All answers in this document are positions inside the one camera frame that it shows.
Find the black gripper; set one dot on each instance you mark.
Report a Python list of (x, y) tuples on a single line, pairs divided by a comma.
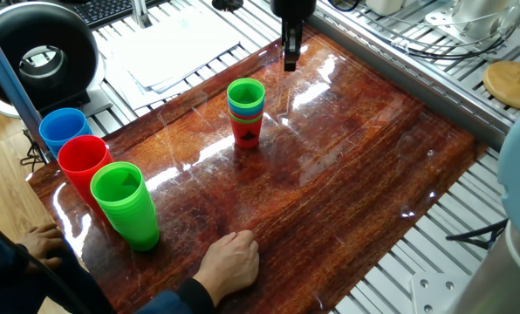
[(292, 9)]

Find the left forearm dark sleeve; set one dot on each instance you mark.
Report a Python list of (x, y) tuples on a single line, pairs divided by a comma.
[(0, 261)]

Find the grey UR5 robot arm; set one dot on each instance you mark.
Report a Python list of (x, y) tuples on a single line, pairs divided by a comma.
[(517, 174)]

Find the white paper stack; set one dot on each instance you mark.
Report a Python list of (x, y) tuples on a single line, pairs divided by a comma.
[(173, 48)]

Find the green cup stack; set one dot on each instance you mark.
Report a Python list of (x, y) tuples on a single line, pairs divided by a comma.
[(129, 209)]

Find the red cup stack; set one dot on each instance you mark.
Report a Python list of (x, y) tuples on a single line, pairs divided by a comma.
[(83, 163)]

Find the blue cup stack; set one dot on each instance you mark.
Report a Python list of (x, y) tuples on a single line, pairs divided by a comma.
[(63, 128)]

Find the person's right hand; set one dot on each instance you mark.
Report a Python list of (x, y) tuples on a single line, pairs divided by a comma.
[(229, 264)]

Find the person's left hand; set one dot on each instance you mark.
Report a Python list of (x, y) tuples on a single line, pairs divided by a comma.
[(42, 244)]

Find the black round foot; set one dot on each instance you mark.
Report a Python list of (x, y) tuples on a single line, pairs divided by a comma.
[(227, 4)]

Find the white plastic container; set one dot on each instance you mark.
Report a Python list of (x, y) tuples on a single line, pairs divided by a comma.
[(384, 5)]

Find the glossy wood grain board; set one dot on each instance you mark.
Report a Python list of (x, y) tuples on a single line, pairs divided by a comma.
[(330, 174)]

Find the silver stand pole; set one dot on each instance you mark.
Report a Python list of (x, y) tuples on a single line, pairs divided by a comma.
[(140, 13)]

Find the black keyboard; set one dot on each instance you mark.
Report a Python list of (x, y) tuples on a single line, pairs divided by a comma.
[(103, 11)]

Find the round wooden stand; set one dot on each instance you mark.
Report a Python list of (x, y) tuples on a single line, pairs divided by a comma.
[(506, 83)]

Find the blue trouser leg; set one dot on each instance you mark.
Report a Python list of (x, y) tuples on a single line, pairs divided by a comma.
[(81, 292)]

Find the silver metal bracket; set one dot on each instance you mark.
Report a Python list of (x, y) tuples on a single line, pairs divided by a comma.
[(474, 19)]

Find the grey aluminium post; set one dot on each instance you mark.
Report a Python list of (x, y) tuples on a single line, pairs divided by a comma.
[(11, 87)]

